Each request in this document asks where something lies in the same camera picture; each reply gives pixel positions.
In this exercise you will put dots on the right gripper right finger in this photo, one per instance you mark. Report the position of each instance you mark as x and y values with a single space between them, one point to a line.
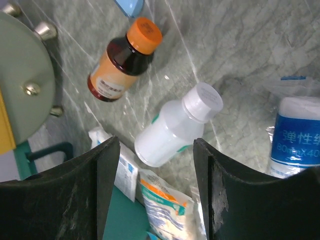
240 203

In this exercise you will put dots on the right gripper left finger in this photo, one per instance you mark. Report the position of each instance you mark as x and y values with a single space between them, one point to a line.
60 192

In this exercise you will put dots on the teal medicine box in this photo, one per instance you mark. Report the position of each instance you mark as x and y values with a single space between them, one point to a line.
75 200

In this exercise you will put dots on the white plastic bottle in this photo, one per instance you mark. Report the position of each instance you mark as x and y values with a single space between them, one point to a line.
177 125

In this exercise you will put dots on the brown bottle orange cap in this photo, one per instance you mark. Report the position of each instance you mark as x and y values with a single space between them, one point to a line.
124 60

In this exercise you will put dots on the white blue gauze packet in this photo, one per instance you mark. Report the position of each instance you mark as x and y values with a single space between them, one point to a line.
127 170

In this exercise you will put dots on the cotton swab packet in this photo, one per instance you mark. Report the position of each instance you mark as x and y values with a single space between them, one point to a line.
172 214

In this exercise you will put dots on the elastic bandage roll in bag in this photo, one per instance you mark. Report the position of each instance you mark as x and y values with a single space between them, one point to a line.
295 136

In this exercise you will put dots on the round mini drawer cabinet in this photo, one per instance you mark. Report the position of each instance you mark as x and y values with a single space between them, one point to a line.
27 87

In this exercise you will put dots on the blue plastic vial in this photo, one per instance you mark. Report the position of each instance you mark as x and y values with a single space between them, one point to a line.
130 8

